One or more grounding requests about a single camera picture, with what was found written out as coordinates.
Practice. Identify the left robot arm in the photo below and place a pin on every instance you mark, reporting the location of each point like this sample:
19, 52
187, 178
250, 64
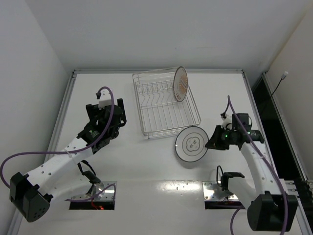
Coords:
32, 193

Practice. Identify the wire dish rack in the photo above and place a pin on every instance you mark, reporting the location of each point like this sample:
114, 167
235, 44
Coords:
159, 112

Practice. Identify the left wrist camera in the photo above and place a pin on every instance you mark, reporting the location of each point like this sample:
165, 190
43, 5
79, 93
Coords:
104, 98

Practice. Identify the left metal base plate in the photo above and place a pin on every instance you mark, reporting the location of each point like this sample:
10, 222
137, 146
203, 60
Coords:
103, 192

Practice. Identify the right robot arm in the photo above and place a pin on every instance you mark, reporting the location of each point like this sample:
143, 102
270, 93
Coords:
268, 206

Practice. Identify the orange sunburst plate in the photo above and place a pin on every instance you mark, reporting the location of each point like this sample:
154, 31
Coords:
180, 84

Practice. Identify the metal base plate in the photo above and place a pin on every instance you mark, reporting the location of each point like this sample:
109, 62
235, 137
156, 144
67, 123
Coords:
214, 193
103, 192

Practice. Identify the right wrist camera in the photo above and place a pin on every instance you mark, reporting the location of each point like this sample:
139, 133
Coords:
227, 121

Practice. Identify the black rimmed white plate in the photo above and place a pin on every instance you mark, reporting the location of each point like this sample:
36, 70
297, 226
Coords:
189, 147

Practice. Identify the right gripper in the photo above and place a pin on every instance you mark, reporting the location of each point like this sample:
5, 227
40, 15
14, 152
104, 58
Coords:
217, 138

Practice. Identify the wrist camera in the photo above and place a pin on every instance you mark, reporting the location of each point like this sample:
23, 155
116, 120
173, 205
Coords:
227, 121
104, 98

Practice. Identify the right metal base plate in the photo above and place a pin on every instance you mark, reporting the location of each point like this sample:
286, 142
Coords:
214, 193

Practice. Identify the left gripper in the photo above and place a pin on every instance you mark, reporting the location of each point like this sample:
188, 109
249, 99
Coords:
105, 112

